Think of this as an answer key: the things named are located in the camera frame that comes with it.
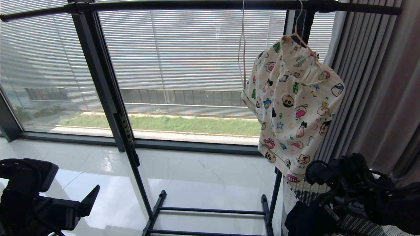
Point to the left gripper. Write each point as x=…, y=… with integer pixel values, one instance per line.
x=59, y=214

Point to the black garment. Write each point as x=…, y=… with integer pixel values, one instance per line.
x=305, y=219

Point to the cream printed garment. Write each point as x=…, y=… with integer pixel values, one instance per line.
x=295, y=114

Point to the pink clothes hanger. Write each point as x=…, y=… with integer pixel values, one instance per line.
x=243, y=23
x=306, y=46

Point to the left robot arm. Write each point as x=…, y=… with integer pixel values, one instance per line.
x=16, y=209

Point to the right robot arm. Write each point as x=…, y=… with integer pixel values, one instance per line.
x=393, y=203

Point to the white laundry basket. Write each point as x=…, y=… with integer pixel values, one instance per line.
x=305, y=193

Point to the black clothes rack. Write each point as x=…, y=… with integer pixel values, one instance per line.
x=197, y=5

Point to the window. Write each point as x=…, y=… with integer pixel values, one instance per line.
x=101, y=82

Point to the beige curtain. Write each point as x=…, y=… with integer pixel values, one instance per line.
x=377, y=98

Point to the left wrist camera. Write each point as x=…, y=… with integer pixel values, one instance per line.
x=39, y=173

